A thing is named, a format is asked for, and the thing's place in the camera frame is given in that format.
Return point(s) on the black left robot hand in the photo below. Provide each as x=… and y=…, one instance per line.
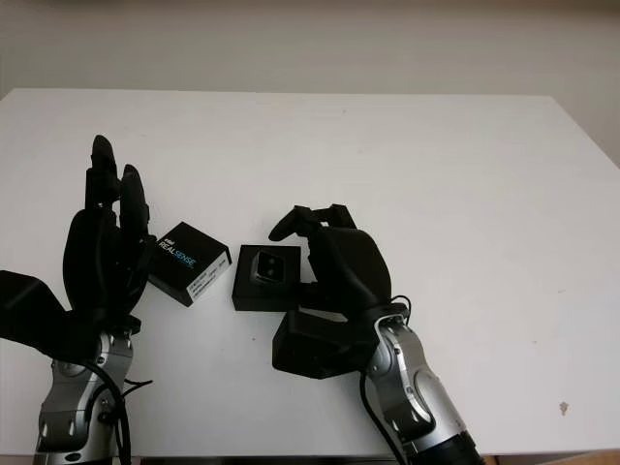
x=97, y=261

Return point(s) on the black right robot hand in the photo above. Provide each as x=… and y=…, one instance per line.
x=349, y=266

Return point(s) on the small silver depth camera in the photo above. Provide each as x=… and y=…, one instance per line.
x=269, y=265

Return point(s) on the black RealSense box lid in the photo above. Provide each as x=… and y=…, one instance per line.
x=203, y=252

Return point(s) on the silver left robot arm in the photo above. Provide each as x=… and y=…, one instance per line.
x=72, y=387

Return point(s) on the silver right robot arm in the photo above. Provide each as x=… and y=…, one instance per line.
x=407, y=378

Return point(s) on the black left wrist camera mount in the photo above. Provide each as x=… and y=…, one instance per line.
x=29, y=300

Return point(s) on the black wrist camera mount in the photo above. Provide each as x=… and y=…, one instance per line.
x=29, y=300
x=315, y=349

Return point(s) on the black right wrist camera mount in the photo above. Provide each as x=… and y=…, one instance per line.
x=315, y=349

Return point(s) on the black camera box base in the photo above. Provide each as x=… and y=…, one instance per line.
x=247, y=298

